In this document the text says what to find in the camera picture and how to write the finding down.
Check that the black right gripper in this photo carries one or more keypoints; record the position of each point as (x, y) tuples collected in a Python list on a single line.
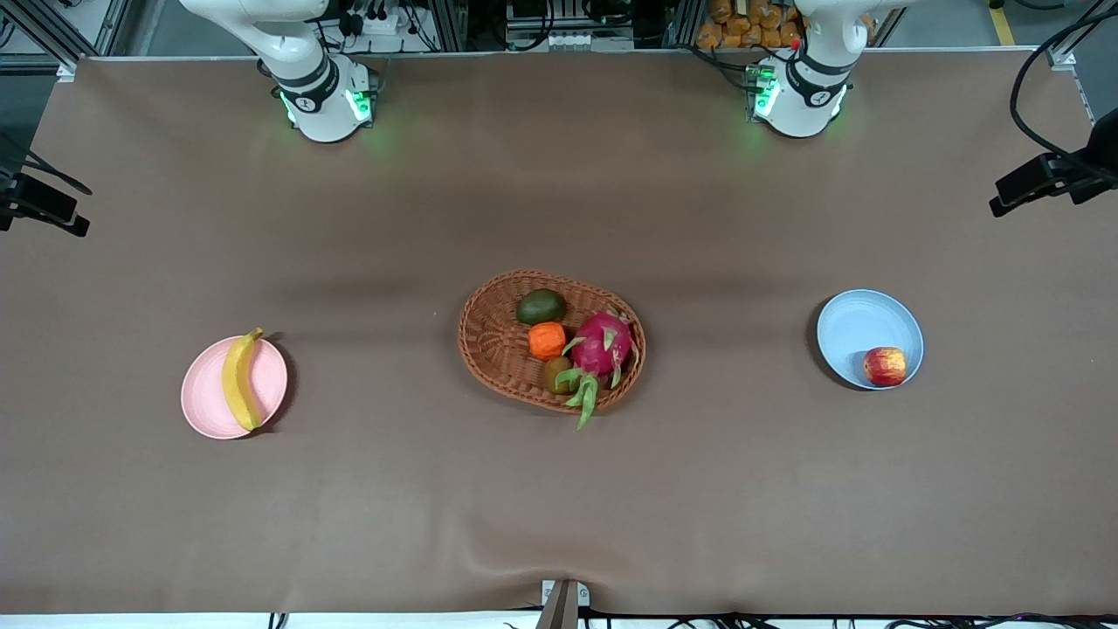
[(9, 194)]

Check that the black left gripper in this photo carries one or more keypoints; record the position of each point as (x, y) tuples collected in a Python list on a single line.
[(1086, 162)]

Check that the red apple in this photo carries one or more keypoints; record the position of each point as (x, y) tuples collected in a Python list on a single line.
[(885, 366)]

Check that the yellow banana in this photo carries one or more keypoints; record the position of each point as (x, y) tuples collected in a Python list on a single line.
[(236, 384)]

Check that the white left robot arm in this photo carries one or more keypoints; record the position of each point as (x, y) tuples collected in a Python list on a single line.
[(808, 96)]

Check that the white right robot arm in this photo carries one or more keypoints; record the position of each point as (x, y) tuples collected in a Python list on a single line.
[(319, 105)]

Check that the blue plate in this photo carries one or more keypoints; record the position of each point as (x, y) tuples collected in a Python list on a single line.
[(860, 328)]

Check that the pink plate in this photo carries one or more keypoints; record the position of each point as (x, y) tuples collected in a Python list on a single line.
[(203, 393)]

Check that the pile of orange objects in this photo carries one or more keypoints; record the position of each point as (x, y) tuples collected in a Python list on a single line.
[(742, 26)]

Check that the white power strip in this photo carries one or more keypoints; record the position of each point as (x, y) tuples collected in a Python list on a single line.
[(380, 22)]

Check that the pink dragon fruit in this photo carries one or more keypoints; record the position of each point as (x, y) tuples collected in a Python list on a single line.
[(603, 342)]

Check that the brown wicker basket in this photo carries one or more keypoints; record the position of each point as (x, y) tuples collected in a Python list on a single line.
[(498, 336)]

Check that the green avocado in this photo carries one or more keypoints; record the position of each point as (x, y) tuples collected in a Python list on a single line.
[(541, 307)]

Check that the orange tangerine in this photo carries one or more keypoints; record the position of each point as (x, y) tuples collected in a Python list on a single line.
[(548, 341)]

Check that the brown kiwi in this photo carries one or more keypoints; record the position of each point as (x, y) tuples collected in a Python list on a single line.
[(555, 371)]

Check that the brown table cloth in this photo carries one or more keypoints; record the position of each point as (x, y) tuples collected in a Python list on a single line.
[(559, 489)]

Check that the aluminium frame profile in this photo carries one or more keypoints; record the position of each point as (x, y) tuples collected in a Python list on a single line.
[(450, 22), (1070, 44), (683, 22), (52, 35)]

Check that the metal bracket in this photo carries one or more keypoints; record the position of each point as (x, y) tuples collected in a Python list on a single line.
[(563, 603)]

